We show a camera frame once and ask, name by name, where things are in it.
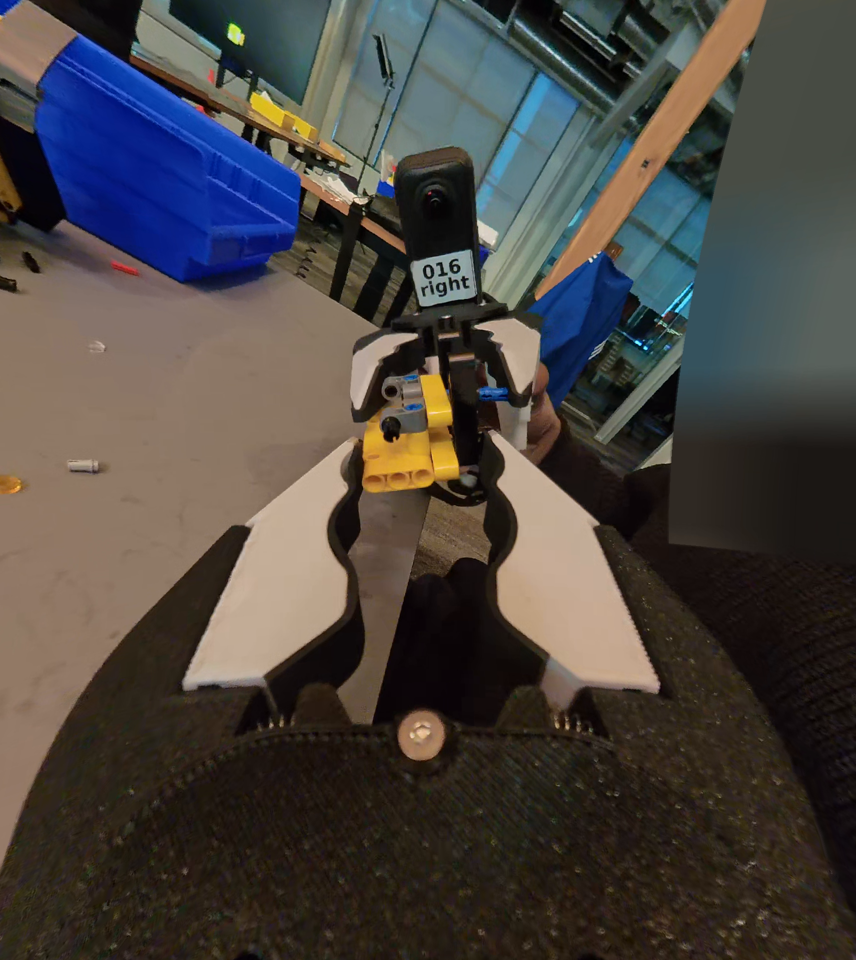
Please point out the person's right hand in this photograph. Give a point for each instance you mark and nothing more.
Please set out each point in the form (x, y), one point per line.
(545, 427)

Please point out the yellow box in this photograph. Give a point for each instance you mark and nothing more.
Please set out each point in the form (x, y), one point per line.
(278, 116)

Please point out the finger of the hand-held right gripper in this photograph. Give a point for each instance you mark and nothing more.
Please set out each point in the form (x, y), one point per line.
(366, 375)
(521, 360)

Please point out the light grey toy pin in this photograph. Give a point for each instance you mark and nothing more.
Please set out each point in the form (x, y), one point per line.
(84, 466)

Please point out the grey plastic panel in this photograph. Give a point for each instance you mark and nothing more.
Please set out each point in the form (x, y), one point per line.
(19, 67)

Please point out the black-legged table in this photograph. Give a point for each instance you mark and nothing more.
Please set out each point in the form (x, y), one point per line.
(349, 247)

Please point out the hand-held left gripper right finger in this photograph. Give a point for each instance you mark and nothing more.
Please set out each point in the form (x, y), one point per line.
(578, 600)

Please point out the yellow toy brick assembly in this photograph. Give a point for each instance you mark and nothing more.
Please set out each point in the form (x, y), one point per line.
(398, 457)

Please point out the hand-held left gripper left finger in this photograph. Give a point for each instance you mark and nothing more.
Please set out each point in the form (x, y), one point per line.
(278, 600)

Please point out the black monitor screen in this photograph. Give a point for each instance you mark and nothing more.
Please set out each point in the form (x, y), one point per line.
(278, 45)

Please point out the wooden board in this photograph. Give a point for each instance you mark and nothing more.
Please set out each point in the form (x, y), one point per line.
(660, 127)

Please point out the wooden workbench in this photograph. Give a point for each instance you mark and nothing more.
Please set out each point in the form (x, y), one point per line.
(172, 77)

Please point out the black tripod stand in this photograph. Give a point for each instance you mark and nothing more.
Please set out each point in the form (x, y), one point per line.
(383, 56)

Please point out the red toy pin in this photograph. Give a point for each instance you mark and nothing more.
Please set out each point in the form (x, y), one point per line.
(125, 268)

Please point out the blue plastic storage bin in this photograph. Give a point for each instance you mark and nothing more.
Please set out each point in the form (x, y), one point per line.
(157, 172)

